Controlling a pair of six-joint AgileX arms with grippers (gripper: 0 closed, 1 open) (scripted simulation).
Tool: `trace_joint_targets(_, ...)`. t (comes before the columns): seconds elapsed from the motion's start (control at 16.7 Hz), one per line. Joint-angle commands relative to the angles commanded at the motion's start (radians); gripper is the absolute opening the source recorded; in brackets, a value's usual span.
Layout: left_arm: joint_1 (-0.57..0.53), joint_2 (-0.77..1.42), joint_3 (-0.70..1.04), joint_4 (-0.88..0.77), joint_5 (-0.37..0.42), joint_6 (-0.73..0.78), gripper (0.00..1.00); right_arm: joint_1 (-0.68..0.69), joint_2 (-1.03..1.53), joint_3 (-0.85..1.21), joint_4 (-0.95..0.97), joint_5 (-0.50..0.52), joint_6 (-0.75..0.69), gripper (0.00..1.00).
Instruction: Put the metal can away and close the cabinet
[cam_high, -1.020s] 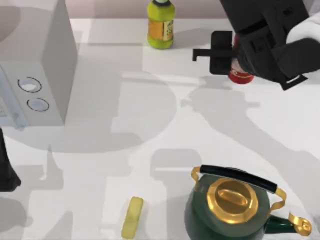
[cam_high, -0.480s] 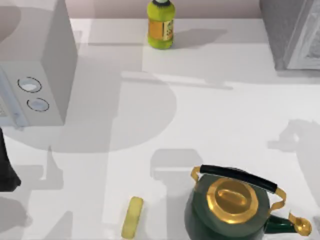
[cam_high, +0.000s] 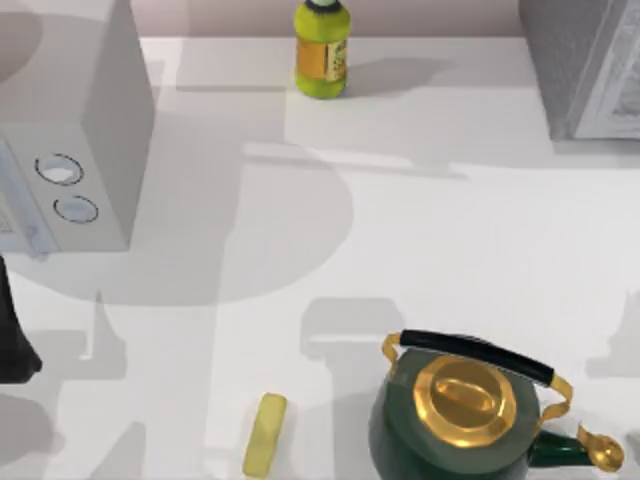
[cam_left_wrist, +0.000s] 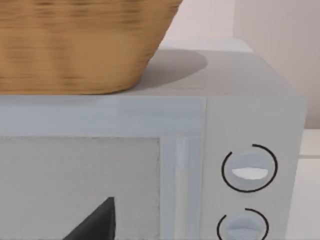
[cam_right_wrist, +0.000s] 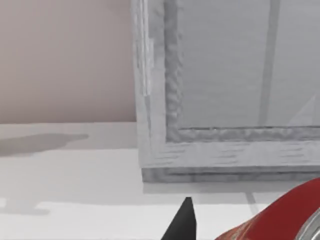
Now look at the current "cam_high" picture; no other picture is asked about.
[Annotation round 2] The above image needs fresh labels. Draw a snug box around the yellow flat bar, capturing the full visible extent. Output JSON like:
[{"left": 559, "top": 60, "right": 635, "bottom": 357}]
[{"left": 241, "top": 392, "right": 289, "bottom": 477}]

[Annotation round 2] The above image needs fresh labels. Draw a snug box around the green bottle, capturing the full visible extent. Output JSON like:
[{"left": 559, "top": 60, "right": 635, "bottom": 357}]
[{"left": 292, "top": 0, "right": 353, "bottom": 100}]

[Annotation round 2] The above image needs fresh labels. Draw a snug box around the large microwave knob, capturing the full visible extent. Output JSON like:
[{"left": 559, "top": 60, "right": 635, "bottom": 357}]
[{"left": 34, "top": 153, "right": 85, "bottom": 187}]

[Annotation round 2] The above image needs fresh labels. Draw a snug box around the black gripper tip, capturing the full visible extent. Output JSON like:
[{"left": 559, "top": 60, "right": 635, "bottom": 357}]
[{"left": 0, "top": 254, "right": 44, "bottom": 386}]

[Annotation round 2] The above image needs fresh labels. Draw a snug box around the pale microwave oven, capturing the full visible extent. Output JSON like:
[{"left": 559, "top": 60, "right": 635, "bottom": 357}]
[{"left": 0, "top": 0, "right": 154, "bottom": 257}]

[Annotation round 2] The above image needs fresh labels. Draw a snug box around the grey cabinet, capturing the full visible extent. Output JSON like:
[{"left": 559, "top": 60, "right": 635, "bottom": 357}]
[{"left": 517, "top": 0, "right": 640, "bottom": 142}]

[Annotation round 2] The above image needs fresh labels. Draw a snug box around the green and gold kettle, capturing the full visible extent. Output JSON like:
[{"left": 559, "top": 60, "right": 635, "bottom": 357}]
[{"left": 367, "top": 328, "right": 625, "bottom": 480}]

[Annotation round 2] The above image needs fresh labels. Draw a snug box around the small microwave knob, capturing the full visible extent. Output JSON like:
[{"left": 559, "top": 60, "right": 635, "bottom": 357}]
[{"left": 53, "top": 195, "right": 100, "bottom": 222}]

